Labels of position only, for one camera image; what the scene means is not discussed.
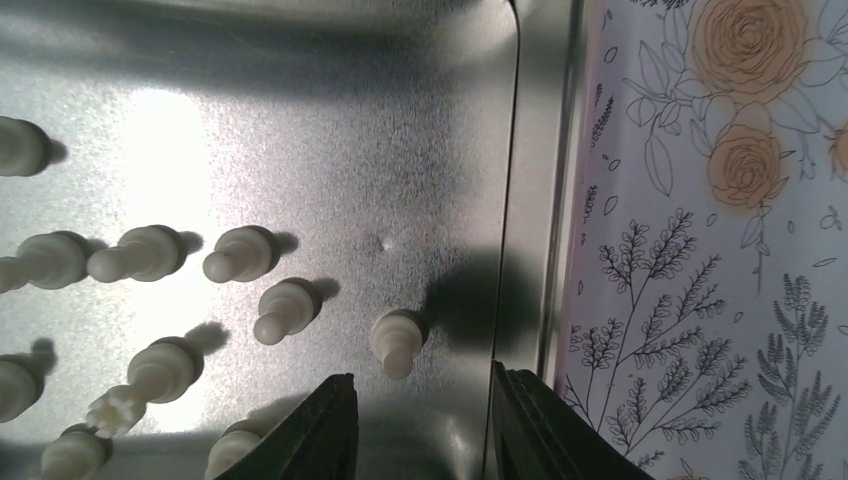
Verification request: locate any metal tray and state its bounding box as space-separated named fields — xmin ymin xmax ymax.
xmin=1 ymin=1 xmax=578 ymax=479

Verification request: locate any floral table mat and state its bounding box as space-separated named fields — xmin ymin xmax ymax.
xmin=556 ymin=1 xmax=847 ymax=479

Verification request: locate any white rook in tray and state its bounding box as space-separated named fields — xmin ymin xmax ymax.
xmin=85 ymin=337 xmax=204 ymax=439

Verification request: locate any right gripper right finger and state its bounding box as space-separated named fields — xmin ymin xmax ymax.
xmin=491 ymin=361 xmax=651 ymax=480

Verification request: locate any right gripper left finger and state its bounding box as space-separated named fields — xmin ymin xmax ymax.
xmin=216 ymin=373 xmax=359 ymax=479

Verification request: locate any white piece in tray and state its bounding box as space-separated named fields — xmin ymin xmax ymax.
xmin=1 ymin=360 xmax=39 ymax=423
xmin=203 ymin=427 xmax=262 ymax=480
xmin=1 ymin=116 xmax=51 ymax=177
xmin=33 ymin=424 xmax=113 ymax=480

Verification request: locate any white pawn in tray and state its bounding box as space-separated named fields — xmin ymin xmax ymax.
xmin=369 ymin=310 xmax=426 ymax=380
xmin=1 ymin=232 xmax=87 ymax=294
xmin=86 ymin=225 xmax=183 ymax=283
xmin=253 ymin=277 xmax=323 ymax=346
xmin=202 ymin=225 xmax=277 ymax=284

